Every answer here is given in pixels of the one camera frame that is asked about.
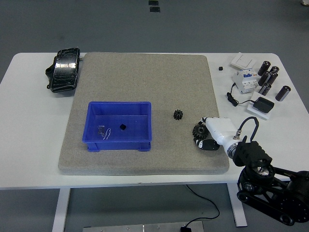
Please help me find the black power adapter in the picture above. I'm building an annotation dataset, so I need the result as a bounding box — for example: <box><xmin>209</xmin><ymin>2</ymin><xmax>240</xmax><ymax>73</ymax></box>
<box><xmin>253</xmin><ymin>96</ymin><xmax>275</xmax><ymax>114</ymax></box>

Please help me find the black adapter cord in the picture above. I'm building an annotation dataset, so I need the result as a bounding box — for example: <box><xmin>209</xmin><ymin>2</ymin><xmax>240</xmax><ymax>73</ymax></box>
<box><xmin>226</xmin><ymin>83</ymin><xmax>255</xmax><ymax>107</ymax></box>

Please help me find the white circuit breaker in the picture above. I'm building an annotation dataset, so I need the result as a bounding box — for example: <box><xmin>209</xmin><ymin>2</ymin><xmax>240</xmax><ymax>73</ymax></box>
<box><xmin>232</xmin><ymin>67</ymin><xmax>259</xmax><ymax>94</ymax></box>

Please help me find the small black gear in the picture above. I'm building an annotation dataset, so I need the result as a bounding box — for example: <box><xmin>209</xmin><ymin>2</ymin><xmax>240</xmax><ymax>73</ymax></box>
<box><xmin>173</xmin><ymin>109</ymin><xmax>185</xmax><ymax>121</ymax></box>

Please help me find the grey metal floor plate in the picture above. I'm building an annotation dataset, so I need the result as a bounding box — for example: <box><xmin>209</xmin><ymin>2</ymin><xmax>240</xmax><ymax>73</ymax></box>
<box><xmin>83</xmin><ymin>221</ymin><xmax>205</xmax><ymax>232</ymax></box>

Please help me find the black floor cable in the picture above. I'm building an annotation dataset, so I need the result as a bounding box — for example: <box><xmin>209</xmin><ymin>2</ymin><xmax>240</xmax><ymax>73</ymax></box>
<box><xmin>185</xmin><ymin>185</ymin><xmax>220</xmax><ymax>228</ymax></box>

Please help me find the white wall switch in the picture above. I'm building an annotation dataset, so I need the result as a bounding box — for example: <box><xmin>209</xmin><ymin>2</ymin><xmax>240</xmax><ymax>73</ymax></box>
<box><xmin>230</xmin><ymin>52</ymin><xmax>257</xmax><ymax>70</ymax></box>

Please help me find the black tape-wrapped pad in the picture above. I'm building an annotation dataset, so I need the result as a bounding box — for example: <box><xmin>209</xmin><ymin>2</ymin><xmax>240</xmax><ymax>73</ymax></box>
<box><xmin>45</xmin><ymin>47</ymin><xmax>82</xmax><ymax>94</ymax></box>

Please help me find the white flat plate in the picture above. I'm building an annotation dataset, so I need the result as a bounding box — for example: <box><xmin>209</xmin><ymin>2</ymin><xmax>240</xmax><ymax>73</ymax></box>
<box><xmin>246</xmin><ymin>91</ymin><xmax>271</xmax><ymax>120</ymax></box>

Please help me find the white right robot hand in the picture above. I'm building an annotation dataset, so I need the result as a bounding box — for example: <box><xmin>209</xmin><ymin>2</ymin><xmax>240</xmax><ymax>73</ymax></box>
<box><xmin>193</xmin><ymin>116</ymin><xmax>239</xmax><ymax>152</ymax></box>

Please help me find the blue plastic box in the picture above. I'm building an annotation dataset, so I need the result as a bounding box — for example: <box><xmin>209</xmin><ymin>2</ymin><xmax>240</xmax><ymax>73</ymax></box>
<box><xmin>81</xmin><ymin>101</ymin><xmax>153</xmax><ymax>153</ymax></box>

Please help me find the large black gear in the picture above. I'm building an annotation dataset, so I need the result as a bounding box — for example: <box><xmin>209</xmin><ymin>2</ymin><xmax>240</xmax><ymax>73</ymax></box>
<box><xmin>192</xmin><ymin>121</ymin><xmax>211</xmax><ymax>141</ymax></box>

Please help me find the grey-brown mat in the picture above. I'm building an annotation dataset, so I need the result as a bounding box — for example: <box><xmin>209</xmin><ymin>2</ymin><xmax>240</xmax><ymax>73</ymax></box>
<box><xmin>57</xmin><ymin>52</ymin><xmax>230</xmax><ymax>176</ymax></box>

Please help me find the white table leg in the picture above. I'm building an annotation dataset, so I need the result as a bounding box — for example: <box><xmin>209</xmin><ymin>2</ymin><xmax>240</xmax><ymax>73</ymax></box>
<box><xmin>52</xmin><ymin>188</ymin><xmax>71</xmax><ymax>232</ymax></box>
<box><xmin>226</xmin><ymin>183</ymin><xmax>248</xmax><ymax>228</ymax></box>

